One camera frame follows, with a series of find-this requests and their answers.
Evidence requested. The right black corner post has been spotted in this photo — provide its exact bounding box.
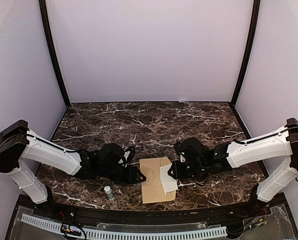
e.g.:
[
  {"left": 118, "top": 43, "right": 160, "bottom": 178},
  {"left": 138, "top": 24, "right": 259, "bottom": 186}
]
[{"left": 230, "top": 0, "right": 261, "bottom": 109}]

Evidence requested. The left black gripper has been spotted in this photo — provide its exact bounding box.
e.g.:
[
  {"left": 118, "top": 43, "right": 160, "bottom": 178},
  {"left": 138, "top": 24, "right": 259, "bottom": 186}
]
[{"left": 99, "top": 164, "right": 146, "bottom": 186}]

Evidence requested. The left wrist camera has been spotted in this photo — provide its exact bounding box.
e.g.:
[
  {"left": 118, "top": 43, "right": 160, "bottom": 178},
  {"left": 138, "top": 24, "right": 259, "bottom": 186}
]
[{"left": 120, "top": 146, "right": 135, "bottom": 167}]

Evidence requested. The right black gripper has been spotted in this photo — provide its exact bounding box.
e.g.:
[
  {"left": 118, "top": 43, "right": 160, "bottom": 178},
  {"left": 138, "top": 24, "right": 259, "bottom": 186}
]
[{"left": 168, "top": 160, "right": 207, "bottom": 180}]

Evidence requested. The brown kraft envelope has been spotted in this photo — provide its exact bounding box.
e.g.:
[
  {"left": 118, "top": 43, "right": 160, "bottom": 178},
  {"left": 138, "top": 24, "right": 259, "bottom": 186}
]
[{"left": 139, "top": 156, "right": 177, "bottom": 204}]

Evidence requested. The small white-capped glue bottle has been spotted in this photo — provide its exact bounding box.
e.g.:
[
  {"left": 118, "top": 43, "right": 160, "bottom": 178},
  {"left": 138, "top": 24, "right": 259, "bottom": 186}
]
[{"left": 104, "top": 185, "right": 115, "bottom": 201}]

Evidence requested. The black corner post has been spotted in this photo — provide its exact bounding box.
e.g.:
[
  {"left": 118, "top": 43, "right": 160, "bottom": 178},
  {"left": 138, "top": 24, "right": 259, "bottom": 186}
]
[
  {"left": 230, "top": 0, "right": 261, "bottom": 109},
  {"left": 38, "top": 0, "right": 71, "bottom": 108}
]

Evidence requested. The black front frame rail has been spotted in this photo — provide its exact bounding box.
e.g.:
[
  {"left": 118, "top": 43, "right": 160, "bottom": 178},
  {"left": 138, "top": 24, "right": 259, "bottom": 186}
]
[{"left": 36, "top": 202, "right": 271, "bottom": 226}]

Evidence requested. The beige lined stationery sheet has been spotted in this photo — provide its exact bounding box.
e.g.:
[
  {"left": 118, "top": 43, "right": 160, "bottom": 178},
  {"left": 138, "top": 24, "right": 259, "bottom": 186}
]
[{"left": 160, "top": 164, "right": 178, "bottom": 195}]

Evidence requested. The left black corner post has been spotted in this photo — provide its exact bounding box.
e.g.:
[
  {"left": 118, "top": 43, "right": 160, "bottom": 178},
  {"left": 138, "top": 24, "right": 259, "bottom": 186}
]
[{"left": 38, "top": 0, "right": 71, "bottom": 108}]

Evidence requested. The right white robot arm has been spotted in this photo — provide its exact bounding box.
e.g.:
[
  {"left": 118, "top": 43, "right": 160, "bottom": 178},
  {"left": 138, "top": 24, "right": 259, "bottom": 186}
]
[{"left": 168, "top": 118, "right": 298, "bottom": 217}]

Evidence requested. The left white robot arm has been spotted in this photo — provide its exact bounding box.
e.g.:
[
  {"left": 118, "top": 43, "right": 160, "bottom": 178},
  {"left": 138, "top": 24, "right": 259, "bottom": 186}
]
[{"left": 0, "top": 119, "right": 146, "bottom": 218}]

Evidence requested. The white slotted cable duct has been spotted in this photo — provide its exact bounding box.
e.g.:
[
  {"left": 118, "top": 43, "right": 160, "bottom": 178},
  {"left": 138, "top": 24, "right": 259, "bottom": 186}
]
[{"left": 21, "top": 214, "right": 228, "bottom": 240}]

